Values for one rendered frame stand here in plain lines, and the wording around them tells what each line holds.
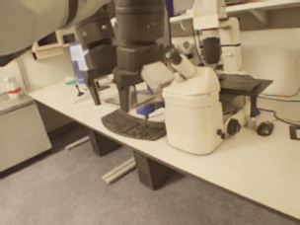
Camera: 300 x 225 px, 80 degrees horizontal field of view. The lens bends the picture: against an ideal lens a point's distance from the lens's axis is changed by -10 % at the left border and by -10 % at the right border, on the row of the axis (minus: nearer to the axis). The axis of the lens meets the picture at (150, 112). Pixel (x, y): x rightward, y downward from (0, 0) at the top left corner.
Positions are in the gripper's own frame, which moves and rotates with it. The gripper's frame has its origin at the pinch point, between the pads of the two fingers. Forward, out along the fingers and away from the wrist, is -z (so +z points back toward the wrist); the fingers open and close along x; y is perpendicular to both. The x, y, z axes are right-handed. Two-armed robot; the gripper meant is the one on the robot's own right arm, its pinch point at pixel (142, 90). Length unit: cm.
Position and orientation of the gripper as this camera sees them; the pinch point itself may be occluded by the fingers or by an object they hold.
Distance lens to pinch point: 41.3
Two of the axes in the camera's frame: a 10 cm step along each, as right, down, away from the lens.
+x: 7.1, -3.6, 6.0
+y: -7.0, -3.6, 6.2
